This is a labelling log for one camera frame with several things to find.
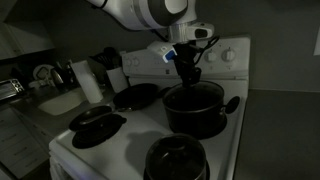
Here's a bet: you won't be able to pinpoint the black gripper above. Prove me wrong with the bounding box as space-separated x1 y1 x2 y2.
172 42 203 89

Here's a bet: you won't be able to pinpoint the big black pot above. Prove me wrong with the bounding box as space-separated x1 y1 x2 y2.
162 89 241 138

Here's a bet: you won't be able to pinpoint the small pot lid with knob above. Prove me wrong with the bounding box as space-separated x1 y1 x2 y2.
145 133 208 174

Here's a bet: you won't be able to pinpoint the small black pot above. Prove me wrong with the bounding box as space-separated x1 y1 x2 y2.
144 139 209 180

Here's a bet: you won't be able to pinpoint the large black frying pan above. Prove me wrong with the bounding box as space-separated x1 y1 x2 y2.
112 83 170 112

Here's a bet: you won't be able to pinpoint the white electric stove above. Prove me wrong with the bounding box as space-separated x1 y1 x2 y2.
48 36 252 180

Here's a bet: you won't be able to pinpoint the white utensil holder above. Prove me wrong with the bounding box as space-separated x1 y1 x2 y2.
105 66 130 94

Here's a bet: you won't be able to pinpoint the black kitchen utensils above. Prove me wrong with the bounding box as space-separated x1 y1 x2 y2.
89 46 123 70

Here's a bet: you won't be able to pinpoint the white paper towel roll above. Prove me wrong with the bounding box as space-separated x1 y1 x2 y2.
70 59 105 105

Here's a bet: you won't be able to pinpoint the black coil stove burner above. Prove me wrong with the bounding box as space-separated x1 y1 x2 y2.
71 113 128 150

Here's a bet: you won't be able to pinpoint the small black frying pan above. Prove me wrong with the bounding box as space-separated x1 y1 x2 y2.
68 105 135 133

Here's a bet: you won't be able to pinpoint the white kitchen sink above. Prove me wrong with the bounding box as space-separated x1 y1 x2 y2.
37 86 88 117

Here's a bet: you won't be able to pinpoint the metal sink faucet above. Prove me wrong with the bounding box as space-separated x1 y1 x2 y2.
49 66 67 92

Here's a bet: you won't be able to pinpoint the white round countertop appliance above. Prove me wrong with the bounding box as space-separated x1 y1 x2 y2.
31 63 52 82

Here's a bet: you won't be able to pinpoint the white upper cabinet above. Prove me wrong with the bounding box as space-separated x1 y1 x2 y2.
0 20 56 61

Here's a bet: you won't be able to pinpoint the silver toaster oven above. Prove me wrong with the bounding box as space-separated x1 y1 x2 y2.
0 77 26 101

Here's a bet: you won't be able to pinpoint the white lower cabinet drawers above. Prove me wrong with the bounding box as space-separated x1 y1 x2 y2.
0 105 52 180

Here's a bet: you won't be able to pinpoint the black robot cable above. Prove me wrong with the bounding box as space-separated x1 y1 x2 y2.
192 35 221 66

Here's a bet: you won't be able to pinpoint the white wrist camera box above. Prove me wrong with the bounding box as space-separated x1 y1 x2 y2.
146 40 178 64

